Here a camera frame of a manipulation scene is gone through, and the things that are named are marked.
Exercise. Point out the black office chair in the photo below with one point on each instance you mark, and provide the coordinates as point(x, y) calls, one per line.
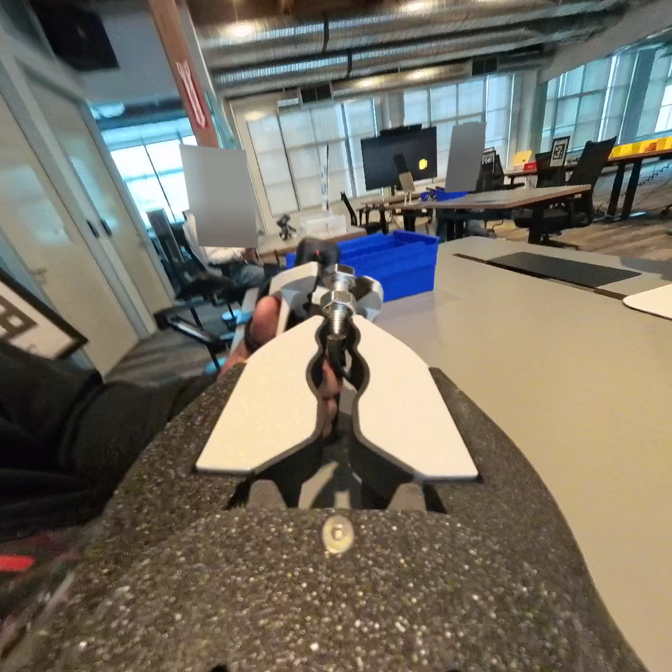
point(588, 168)
point(173, 246)
point(357, 210)

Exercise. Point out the row of yellow bins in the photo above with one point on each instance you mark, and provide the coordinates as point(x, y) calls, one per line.
point(640, 147)

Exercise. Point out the clear plastic box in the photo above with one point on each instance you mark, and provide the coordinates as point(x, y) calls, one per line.
point(323, 223)

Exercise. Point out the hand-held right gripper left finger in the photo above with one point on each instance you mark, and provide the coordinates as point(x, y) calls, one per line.
point(262, 409)

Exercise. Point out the steel bolt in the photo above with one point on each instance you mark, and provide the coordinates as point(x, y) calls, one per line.
point(340, 283)

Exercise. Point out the black table mat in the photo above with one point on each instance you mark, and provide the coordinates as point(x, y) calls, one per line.
point(561, 269)

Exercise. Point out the black-legged desk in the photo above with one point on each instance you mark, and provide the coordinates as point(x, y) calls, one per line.
point(630, 168)

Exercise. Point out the white table mat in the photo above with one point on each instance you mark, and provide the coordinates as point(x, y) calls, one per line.
point(651, 302)

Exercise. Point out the small black device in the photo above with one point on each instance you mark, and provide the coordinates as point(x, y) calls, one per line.
point(286, 227)

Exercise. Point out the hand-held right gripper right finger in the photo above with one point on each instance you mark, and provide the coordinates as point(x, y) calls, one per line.
point(414, 414)

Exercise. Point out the wooden post with red sign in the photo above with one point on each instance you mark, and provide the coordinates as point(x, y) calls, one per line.
point(186, 78)

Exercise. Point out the silver spiral duct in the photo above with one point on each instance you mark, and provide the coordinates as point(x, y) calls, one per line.
point(420, 34)

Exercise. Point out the silver duct with vents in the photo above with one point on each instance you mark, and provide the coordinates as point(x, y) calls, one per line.
point(393, 72)

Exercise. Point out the steel hex nut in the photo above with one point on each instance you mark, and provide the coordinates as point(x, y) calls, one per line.
point(338, 303)

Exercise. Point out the person's left forearm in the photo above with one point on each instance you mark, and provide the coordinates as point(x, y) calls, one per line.
point(136, 420)

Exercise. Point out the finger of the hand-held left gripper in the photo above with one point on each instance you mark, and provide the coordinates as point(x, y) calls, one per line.
point(299, 277)
point(374, 296)

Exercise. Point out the white door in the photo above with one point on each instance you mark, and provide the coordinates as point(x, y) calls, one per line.
point(78, 236)

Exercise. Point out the black wall screen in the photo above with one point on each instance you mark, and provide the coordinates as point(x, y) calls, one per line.
point(78, 36)

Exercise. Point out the black monitor screen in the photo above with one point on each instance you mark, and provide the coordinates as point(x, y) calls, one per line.
point(388, 157)

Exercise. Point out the large blue plastic bin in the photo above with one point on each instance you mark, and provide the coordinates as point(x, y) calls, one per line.
point(399, 267)

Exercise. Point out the long wooden desk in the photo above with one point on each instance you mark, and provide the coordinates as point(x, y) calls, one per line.
point(525, 195)

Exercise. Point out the small framed tag sign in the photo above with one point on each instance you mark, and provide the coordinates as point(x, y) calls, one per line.
point(560, 151)

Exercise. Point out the small blue bin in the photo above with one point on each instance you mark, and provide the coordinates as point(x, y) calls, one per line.
point(446, 196)

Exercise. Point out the person in black jacket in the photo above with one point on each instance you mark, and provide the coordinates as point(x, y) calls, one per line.
point(36, 446)

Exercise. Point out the red object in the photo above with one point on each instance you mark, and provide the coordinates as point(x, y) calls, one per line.
point(15, 563)

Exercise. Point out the black metal stand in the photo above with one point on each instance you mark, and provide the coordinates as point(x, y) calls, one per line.
point(194, 330)

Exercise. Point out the white vent grille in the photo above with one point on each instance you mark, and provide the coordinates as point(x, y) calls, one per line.
point(484, 65)
point(315, 93)

